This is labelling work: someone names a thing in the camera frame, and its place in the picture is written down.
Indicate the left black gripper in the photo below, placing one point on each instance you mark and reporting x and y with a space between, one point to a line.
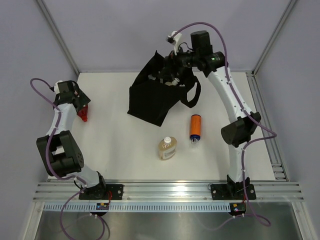
82 99

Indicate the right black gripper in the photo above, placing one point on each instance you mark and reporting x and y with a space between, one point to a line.
169 62

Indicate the amber soap bottle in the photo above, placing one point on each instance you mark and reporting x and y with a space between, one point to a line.
167 148
174 82

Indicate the red bottle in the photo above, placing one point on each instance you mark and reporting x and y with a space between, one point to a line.
83 113

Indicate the black canvas bag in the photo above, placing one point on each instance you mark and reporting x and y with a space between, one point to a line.
151 100

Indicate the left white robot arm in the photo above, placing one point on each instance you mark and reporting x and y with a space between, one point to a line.
61 155

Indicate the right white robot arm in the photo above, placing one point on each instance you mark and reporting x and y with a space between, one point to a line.
242 121

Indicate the orange spray can blue cap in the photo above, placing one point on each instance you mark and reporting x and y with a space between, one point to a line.
195 131

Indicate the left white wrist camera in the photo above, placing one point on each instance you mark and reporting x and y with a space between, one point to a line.
56 88

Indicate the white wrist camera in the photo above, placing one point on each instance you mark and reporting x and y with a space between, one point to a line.
174 39
56 88

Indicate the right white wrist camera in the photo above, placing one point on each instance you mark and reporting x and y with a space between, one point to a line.
174 39

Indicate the left aluminium corner post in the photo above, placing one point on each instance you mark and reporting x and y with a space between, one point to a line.
44 10

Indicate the aluminium corner post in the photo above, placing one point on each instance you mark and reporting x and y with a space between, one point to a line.
276 32
44 10

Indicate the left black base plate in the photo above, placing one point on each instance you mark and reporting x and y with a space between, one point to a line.
110 191

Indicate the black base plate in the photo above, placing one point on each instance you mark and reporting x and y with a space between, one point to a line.
110 191
227 192

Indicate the aluminium front rail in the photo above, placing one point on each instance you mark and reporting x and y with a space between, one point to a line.
183 191

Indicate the white slotted cable duct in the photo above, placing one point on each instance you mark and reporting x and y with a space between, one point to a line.
140 207

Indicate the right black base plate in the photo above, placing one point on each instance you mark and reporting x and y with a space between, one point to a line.
227 192

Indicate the right aluminium corner post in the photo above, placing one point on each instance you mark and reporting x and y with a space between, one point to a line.
276 32

